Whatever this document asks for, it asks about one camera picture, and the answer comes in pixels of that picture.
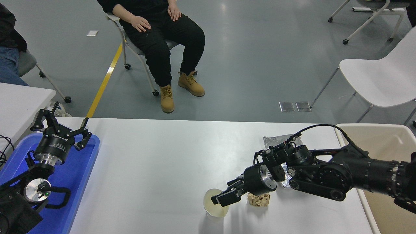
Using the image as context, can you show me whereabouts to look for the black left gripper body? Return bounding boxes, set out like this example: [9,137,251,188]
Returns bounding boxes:
[34,125,76,157]

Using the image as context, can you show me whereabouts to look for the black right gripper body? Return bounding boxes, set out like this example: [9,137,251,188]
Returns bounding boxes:
[243,164,273,196]

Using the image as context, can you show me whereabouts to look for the white paper cup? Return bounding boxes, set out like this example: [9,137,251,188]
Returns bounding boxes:
[203,188,230,223]

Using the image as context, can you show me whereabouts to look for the tan paper ball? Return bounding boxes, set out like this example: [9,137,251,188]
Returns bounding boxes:
[247,192,271,207]

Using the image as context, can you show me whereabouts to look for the silver foil tray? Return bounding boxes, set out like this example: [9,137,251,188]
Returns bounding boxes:
[263,135,304,189]

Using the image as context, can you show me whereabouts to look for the person's right hand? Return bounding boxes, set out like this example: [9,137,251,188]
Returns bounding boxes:
[129,16,151,33]

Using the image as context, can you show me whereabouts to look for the person's left hand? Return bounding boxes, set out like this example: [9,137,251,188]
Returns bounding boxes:
[167,3,182,22]

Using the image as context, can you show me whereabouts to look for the white shoe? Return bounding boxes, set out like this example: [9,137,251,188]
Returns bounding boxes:
[49,102,72,118]

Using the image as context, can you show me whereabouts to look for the white side table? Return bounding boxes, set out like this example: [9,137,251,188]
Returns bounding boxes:
[0,83,57,160]

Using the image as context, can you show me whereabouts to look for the blue plastic tray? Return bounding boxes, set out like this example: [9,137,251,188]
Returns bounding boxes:
[0,133,100,234]

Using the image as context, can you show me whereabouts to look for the yellow floor tape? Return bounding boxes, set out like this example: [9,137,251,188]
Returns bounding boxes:
[86,43,123,118]

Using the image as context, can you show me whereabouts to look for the grey wheeled chair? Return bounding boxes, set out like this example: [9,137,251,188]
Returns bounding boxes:
[105,12,199,97]
[18,49,72,104]

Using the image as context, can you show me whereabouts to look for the person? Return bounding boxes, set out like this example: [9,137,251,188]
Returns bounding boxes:
[406,6,416,28]
[97,0,206,114]
[0,3,30,86]

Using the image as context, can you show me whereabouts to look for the large pale bin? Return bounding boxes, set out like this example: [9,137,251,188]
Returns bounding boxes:
[335,123,416,234]

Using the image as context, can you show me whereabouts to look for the white shell chair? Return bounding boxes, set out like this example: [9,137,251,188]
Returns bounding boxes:
[310,25,416,125]

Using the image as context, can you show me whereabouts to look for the dark seat wheeled chair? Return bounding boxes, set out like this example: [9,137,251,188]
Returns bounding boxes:
[328,0,410,45]

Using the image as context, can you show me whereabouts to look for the thin black cable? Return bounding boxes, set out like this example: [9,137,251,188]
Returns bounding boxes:
[0,134,15,166]

